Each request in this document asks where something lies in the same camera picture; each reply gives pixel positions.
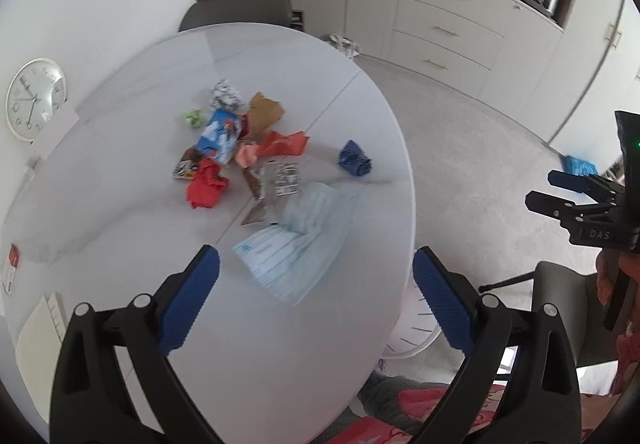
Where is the white drawer cabinet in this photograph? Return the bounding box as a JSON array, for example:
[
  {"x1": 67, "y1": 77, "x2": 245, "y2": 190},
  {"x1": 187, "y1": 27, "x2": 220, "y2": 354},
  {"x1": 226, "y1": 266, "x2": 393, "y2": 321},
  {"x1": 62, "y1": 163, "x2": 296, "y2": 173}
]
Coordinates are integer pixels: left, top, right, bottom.
[{"x1": 387, "y1": 0, "x2": 563, "y2": 119}]

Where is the dark grey chair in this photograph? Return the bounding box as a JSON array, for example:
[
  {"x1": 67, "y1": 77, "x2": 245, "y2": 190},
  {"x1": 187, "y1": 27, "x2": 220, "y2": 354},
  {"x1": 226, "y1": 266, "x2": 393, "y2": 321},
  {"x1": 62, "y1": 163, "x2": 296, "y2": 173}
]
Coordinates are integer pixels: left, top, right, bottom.
[
  {"x1": 532, "y1": 261, "x2": 617, "y2": 367},
  {"x1": 178, "y1": 0, "x2": 293, "y2": 32}
]

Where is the light blue face mask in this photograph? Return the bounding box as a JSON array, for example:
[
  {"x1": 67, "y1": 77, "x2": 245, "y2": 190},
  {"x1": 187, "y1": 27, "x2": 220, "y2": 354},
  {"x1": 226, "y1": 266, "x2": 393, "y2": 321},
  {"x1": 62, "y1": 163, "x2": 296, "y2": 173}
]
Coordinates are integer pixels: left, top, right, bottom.
[{"x1": 233, "y1": 182, "x2": 357, "y2": 305}]

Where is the clear plastic barcode wrapper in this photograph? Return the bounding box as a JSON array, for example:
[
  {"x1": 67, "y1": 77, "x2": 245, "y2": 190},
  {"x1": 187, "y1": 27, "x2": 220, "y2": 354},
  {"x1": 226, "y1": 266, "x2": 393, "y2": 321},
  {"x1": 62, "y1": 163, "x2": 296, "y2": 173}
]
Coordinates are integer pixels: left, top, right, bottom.
[{"x1": 241, "y1": 160, "x2": 300, "y2": 226}]

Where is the blue snack box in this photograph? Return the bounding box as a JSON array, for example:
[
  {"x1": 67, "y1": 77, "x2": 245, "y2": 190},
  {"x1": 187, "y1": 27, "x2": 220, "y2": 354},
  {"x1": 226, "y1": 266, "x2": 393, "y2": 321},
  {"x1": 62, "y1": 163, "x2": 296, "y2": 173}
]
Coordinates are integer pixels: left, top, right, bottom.
[{"x1": 195, "y1": 109, "x2": 243, "y2": 164}]

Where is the white paper card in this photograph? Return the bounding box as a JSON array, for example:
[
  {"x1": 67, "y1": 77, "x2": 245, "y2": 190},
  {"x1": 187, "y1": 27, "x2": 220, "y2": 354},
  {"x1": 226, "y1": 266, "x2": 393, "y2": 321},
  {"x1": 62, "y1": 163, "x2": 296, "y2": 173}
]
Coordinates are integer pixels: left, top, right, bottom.
[{"x1": 32, "y1": 104, "x2": 79, "y2": 160}]

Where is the small brown snack packet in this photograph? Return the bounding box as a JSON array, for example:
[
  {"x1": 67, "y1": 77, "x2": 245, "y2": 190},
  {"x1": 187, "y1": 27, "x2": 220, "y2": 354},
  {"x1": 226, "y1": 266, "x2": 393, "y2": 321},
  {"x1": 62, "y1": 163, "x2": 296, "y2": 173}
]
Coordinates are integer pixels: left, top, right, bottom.
[{"x1": 172, "y1": 146, "x2": 203, "y2": 181}]

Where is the white round trash bin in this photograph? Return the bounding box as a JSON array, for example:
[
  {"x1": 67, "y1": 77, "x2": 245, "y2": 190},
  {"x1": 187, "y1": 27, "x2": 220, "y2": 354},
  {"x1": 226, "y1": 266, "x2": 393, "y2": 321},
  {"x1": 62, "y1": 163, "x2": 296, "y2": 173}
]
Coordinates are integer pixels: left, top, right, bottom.
[{"x1": 382, "y1": 275, "x2": 442, "y2": 360}]

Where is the stack of paper documents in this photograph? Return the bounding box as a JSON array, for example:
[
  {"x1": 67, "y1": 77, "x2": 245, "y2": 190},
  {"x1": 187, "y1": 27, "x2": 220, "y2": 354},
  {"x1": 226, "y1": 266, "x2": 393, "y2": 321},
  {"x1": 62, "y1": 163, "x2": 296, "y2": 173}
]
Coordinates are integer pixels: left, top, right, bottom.
[{"x1": 15, "y1": 292, "x2": 66, "y2": 410}]

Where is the red paper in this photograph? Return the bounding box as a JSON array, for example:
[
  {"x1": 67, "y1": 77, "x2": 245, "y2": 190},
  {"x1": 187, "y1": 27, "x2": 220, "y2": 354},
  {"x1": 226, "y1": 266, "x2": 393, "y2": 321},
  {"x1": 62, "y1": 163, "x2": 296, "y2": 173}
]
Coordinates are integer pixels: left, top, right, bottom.
[{"x1": 186, "y1": 158, "x2": 229, "y2": 209}]

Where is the blue plastic bag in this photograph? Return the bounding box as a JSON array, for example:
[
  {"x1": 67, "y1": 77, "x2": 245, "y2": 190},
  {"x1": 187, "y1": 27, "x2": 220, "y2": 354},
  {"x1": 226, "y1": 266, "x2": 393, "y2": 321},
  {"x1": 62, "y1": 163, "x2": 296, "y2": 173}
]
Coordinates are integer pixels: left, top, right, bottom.
[{"x1": 562, "y1": 156, "x2": 599, "y2": 176}]

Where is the small red white box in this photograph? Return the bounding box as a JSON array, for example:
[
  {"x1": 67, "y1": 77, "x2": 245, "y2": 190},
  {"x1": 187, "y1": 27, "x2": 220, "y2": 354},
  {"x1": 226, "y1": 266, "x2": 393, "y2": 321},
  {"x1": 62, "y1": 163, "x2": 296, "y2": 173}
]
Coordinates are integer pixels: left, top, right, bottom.
[{"x1": 1, "y1": 244, "x2": 21, "y2": 294}]

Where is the blue paper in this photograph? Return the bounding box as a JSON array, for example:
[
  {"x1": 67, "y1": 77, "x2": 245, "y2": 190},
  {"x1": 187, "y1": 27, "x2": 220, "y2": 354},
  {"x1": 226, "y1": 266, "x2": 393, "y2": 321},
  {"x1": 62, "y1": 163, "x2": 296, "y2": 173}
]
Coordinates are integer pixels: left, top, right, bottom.
[{"x1": 338, "y1": 140, "x2": 372, "y2": 178}]

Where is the person's right hand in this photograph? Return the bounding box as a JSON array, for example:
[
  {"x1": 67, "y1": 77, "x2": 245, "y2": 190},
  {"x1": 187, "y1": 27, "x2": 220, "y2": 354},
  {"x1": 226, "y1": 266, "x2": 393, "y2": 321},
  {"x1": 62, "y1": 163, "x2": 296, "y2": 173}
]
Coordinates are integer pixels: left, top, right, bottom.
[{"x1": 596, "y1": 249, "x2": 639, "y2": 395}]

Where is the green paper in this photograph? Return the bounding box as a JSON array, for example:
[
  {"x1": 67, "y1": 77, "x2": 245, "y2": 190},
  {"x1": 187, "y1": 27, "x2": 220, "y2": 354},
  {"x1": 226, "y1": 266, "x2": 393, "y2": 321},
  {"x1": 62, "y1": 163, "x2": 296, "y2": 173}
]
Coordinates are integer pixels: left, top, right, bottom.
[{"x1": 183, "y1": 108, "x2": 207, "y2": 129}]

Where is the brown paper bag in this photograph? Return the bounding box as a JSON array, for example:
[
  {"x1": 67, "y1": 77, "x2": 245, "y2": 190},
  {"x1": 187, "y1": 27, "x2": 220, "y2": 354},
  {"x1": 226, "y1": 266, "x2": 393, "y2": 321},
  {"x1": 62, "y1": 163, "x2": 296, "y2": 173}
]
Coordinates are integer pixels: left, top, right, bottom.
[{"x1": 245, "y1": 92, "x2": 285, "y2": 138}]

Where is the white cloth bag on floor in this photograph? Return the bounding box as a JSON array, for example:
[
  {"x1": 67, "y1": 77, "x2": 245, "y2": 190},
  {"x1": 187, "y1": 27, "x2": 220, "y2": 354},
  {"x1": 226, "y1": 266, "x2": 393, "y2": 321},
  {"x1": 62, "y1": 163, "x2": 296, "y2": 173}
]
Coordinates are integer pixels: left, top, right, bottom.
[{"x1": 329, "y1": 34, "x2": 361, "y2": 60}]

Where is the white printed paper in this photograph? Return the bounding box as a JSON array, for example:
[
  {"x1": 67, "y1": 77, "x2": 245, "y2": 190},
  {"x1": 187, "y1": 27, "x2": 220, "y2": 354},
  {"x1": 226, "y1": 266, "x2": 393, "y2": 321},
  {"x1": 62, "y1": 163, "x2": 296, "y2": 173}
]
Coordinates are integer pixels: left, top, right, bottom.
[{"x1": 209, "y1": 79, "x2": 244, "y2": 114}]

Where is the pink paper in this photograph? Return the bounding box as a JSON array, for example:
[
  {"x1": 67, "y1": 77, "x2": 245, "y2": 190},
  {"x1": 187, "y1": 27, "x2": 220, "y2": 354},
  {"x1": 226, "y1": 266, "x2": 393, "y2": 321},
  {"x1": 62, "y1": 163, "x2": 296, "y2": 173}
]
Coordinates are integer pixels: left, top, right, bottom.
[{"x1": 234, "y1": 143, "x2": 260, "y2": 169}]

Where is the orange red wrapper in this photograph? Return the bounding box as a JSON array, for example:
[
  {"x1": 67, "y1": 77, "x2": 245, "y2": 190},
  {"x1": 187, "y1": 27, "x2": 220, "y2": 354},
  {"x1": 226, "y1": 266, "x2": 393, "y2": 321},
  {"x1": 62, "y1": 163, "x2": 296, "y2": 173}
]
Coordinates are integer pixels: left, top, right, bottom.
[{"x1": 257, "y1": 131, "x2": 309, "y2": 157}]

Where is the white round wall clock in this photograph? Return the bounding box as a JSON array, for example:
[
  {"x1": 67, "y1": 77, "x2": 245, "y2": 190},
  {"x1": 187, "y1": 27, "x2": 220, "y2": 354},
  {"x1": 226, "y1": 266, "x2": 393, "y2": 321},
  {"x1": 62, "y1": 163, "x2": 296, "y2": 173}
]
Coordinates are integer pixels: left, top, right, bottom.
[{"x1": 6, "y1": 57, "x2": 67, "y2": 143}]

